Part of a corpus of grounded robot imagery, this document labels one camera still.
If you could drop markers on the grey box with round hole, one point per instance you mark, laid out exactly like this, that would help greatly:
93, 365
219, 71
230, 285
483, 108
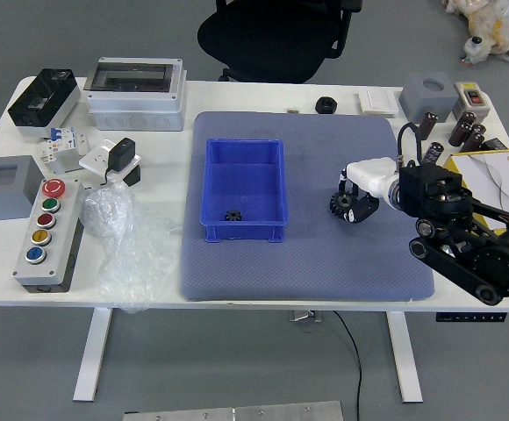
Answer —
425, 98

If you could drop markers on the black table control panel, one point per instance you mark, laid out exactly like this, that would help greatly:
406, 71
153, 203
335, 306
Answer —
471, 316

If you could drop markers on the yellow and white cardboard box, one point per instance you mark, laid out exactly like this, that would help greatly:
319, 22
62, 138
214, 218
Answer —
491, 175

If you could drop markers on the silver under-table bracket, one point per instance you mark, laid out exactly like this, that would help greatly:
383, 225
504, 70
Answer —
305, 316

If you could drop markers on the black-lidded white enclosure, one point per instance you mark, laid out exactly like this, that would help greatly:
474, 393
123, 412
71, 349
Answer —
44, 98

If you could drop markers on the white wall switch plate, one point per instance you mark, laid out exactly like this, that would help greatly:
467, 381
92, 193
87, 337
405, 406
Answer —
377, 101

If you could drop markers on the small black block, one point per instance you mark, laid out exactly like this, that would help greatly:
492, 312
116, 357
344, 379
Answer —
133, 176

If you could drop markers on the grey enclosure with clear lid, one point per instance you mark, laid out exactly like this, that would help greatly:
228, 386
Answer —
136, 105

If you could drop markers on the small white bracket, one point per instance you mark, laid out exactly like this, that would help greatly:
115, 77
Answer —
83, 144

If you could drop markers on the big black gear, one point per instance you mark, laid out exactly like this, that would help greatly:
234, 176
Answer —
340, 205

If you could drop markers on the black capacitor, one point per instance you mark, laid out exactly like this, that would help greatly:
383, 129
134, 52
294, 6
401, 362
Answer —
432, 154

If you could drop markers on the clear plastic bag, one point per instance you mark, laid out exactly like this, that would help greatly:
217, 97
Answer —
123, 245

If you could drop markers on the grey red-black switch box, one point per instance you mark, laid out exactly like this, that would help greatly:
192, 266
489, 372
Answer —
474, 98

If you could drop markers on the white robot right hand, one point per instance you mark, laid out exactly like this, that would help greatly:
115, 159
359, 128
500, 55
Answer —
370, 173

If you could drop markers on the grey cube with square hole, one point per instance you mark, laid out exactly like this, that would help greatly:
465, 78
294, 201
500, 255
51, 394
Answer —
22, 197

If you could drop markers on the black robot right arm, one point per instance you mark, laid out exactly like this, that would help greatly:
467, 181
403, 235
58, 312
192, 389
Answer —
456, 219

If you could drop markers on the small black gear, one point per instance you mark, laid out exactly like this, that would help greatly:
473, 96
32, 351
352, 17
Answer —
233, 215

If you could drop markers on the black office chair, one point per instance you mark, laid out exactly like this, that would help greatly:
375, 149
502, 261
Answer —
263, 39

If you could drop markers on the white table leg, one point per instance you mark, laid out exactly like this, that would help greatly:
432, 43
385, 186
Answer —
92, 355
406, 355

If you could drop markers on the blue plastic box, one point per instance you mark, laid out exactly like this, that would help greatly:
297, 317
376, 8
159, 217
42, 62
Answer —
243, 175

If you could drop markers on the black hex nut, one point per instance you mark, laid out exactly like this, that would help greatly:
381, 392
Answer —
326, 104

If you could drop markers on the silver metal plate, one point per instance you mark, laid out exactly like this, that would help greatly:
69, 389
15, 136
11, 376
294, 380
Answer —
237, 412

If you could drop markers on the small black box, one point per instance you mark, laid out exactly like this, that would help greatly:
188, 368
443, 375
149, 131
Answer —
498, 144

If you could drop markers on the grey five-button control box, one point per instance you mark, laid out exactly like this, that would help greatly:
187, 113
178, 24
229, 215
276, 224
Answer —
44, 245

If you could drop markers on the white wall socket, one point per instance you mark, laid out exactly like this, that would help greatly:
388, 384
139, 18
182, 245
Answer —
94, 160

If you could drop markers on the blue-grey mat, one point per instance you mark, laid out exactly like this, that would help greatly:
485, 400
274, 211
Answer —
324, 272

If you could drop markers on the black power adapter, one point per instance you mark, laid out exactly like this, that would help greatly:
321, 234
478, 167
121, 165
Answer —
120, 153

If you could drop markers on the white and blue circuit breaker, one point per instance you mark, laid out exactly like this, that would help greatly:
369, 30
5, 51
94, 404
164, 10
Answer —
59, 147

